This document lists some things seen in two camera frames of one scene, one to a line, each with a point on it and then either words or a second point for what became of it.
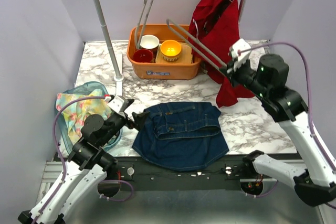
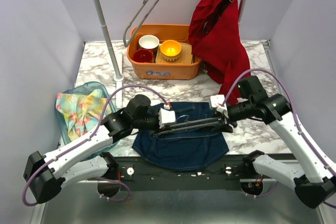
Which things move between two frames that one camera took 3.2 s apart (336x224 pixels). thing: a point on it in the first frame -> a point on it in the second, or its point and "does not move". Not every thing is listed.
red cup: (143, 55) does not move
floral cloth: (73, 113) does not move
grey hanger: (196, 51) -> (213, 120)
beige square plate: (186, 56) does not move
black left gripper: (139, 120) -> (158, 126)
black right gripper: (239, 66) -> (226, 127)
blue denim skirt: (181, 136) does not move
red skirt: (214, 25) does not move
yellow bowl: (170, 50) does not move
